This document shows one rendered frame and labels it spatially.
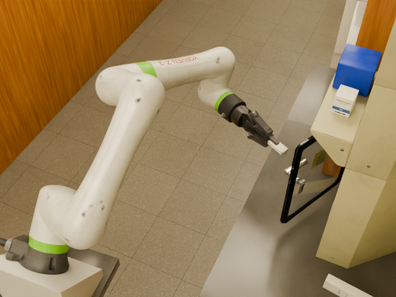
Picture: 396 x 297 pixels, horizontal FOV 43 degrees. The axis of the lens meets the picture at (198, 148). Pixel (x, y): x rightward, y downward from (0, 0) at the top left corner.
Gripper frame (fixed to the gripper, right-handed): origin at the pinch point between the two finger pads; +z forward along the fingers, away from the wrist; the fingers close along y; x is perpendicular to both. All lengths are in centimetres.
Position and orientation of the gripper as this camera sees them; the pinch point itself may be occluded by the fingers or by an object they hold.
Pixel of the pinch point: (277, 146)
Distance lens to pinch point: 174.8
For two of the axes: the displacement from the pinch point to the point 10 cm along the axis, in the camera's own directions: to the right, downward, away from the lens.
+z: 6.3, 5.9, -5.1
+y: 0.1, -6.6, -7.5
